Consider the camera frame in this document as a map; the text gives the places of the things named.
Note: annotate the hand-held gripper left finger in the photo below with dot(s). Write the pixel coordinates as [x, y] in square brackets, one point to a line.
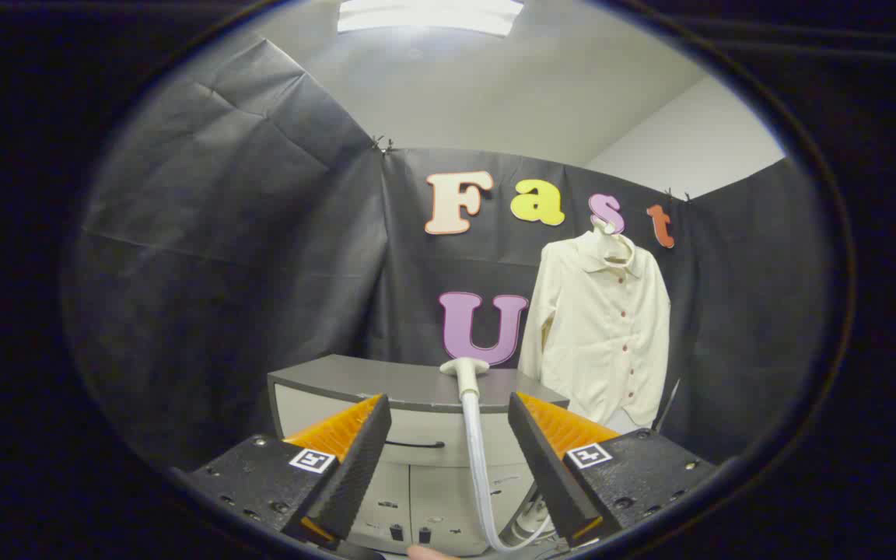
[362, 455]

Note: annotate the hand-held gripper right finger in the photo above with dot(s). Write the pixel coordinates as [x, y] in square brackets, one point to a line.
[541, 459]

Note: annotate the cream button-up shirt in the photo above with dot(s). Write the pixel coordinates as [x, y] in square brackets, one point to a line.
[596, 334]

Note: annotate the white clothes hanger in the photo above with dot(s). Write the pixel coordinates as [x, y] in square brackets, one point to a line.
[607, 241]

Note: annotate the grey top white cabinet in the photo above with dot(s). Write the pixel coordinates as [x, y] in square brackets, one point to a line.
[339, 381]

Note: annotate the thin grey pole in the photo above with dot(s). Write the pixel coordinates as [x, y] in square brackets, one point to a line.
[667, 404]

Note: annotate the black backdrop cloth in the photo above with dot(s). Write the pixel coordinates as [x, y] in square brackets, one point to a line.
[222, 272]

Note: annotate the ceiling light panel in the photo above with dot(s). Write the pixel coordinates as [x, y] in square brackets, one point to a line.
[428, 15]

